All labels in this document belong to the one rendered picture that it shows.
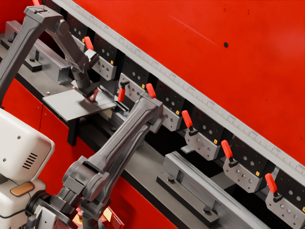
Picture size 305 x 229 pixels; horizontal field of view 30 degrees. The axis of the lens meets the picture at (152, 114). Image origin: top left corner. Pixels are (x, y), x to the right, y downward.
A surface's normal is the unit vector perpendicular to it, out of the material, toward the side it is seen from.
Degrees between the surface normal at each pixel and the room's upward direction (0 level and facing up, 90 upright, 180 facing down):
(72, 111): 0
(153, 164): 0
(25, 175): 94
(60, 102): 0
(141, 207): 90
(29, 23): 58
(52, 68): 90
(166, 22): 90
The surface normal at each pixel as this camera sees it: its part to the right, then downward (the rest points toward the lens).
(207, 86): -0.72, 0.25
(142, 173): 0.21, -0.81
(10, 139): -0.26, -0.28
